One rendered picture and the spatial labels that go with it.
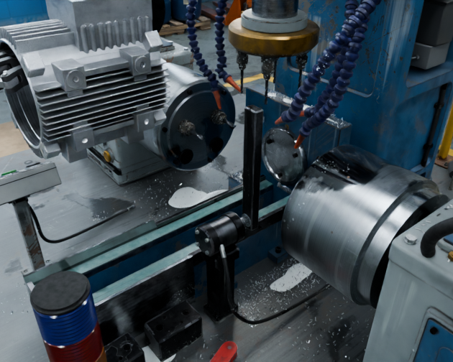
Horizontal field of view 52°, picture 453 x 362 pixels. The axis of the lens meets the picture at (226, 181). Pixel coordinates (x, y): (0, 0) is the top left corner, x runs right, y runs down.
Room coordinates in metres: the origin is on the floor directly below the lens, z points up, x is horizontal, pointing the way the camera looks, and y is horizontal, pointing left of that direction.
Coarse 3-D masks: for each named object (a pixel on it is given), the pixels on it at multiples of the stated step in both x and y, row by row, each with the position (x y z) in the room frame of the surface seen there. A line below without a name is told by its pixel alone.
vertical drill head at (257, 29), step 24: (264, 0) 0.90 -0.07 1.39; (288, 0) 0.90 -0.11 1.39; (240, 24) 0.94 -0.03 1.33; (264, 24) 0.88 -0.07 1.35; (288, 24) 0.88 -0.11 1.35; (312, 24) 0.94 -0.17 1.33; (240, 48) 0.88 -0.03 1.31; (264, 48) 0.85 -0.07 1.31; (288, 48) 0.85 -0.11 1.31; (312, 48) 0.89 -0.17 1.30; (264, 72) 0.87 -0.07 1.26
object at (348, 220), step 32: (320, 160) 0.71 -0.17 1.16; (352, 160) 0.70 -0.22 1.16; (384, 160) 0.71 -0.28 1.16; (288, 192) 0.75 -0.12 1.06; (320, 192) 0.65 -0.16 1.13; (352, 192) 0.63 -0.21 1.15; (384, 192) 0.61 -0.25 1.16; (416, 192) 0.62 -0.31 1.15; (288, 224) 0.65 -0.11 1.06; (320, 224) 0.61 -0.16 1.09; (352, 224) 0.58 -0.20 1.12; (384, 224) 0.57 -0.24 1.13; (320, 256) 0.59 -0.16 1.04; (352, 256) 0.55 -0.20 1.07; (384, 256) 0.54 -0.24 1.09; (352, 288) 0.55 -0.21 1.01
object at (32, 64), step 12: (144, 36) 0.69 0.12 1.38; (156, 36) 0.70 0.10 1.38; (156, 48) 0.69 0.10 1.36; (24, 60) 0.57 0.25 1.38; (36, 60) 0.58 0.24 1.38; (36, 72) 0.57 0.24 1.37; (12, 120) 0.68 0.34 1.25; (156, 120) 0.68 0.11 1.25; (48, 144) 0.58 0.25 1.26; (48, 156) 0.57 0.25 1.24
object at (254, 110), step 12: (252, 108) 0.72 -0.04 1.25; (252, 120) 0.72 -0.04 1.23; (252, 132) 0.71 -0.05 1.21; (252, 144) 0.71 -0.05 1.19; (252, 156) 0.71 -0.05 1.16; (252, 168) 0.71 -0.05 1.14; (252, 180) 0.71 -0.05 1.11; (252, 192) 0.71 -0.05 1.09; (252, 204) 0.71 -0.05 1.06; (252, 216) 0.71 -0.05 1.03; (252, 228) 0.71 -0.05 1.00
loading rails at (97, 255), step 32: (224, 192) 0.94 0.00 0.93; (160, 224) 0.82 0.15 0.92; (192, 224) 0.84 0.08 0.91; (96, 256) 0.72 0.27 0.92; (128, 256) 0.74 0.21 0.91; (160, 256) 0.78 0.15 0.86; (192, 256) 0.71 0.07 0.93; (256, 256) 0.83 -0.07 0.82; (32, 288) 0.62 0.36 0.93; (96, 288) 0.69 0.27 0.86; (128, 288) 0.62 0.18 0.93; (160, 288) 0.66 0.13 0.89; (192, 288) 0.70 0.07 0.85; (128, 320) 0.61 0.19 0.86
